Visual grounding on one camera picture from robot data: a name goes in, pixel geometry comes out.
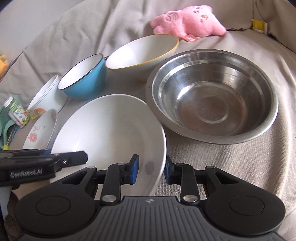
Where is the pink plush toy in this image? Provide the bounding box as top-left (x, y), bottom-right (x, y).
top-left (149, 5), bottom-right (227, 40)

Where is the floral white plate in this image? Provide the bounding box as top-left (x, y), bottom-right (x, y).
top-left (23, 109), bottom-right (57, 149)

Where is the yellow tag clip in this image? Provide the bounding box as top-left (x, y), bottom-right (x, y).
top-left (251, 19), bottom-right (268, 35)

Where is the yellow-rimmed white bowl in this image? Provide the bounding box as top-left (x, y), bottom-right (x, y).
top-left (106, 34), bottom-right (179, 82)

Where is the large white ceramic bowl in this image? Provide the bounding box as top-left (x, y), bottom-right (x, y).
top-left (50, 94), bottom-right (167, 196)

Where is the stainless steel bowl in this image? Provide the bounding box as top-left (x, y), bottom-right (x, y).
top-left (146, 49), bottom-right (278, 145)

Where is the green towel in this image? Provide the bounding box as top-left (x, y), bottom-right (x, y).
top-left (1, 95), bottom-right (23, 151)

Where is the blue enamel bowl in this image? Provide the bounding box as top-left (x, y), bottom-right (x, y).
top-left (58, 53), bottom-right (107, 100)

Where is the vitamin gummy bottle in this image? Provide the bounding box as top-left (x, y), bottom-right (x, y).
top-left (4, 96), bottom-right (30, 128)

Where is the white paper cup bowl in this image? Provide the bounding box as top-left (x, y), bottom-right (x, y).
top-left (27, 74), bottom-right (67, 116)

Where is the yellow duck plush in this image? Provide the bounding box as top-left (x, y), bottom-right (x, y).
top-left (0, 54), bottom-right (9, 77)

